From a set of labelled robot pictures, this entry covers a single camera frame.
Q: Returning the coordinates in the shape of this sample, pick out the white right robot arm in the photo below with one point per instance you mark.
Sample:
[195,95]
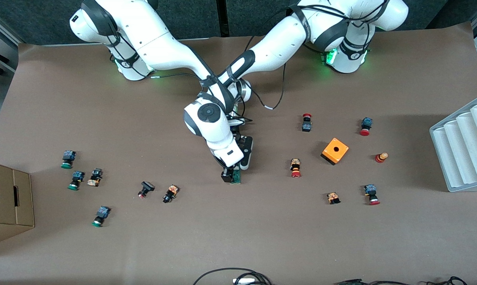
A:
[159,43]

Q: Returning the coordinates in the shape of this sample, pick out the orange push-button enclosure box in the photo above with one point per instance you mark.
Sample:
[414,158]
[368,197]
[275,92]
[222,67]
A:
[335,149]

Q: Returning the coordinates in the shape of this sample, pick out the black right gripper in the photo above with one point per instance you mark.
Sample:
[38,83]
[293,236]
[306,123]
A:
[226,174]

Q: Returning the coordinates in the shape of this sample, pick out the brown cardboard box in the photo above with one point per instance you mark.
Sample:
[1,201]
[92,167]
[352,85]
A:
[6,198]

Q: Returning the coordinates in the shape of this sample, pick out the red mushroom button blue block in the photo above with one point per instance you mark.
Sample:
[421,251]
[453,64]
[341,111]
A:
[366,124]
[371,192]

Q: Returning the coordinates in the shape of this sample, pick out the green push button blue block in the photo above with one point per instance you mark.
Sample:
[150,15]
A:
[77,178]
[101,215]
[68,157]

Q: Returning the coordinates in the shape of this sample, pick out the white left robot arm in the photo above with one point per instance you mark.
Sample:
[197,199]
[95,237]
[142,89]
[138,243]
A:
[278,43]

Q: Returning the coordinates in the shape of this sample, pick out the red button black block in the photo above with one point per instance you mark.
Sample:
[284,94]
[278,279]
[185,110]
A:
[306,124]

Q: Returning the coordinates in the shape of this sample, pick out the black square button red tip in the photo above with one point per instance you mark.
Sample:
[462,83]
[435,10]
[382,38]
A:
[146,187]

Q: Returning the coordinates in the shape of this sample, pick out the white ridged plastic tray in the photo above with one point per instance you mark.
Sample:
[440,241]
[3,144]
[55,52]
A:
[460,150]

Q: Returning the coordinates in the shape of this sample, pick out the red yellow mushroom button head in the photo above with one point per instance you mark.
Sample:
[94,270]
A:
[381,157]

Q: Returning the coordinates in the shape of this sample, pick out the black button orange contact block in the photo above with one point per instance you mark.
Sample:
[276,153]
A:
[170,194]

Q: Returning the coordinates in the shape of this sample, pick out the red mushroom button orange block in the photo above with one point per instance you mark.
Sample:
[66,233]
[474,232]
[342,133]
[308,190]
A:
[295,166]

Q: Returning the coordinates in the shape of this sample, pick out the black switch tan contact block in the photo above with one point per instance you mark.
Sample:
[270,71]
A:
[95,177]

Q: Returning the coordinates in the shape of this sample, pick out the white plug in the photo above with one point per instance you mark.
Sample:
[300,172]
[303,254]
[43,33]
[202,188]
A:
[244,281]

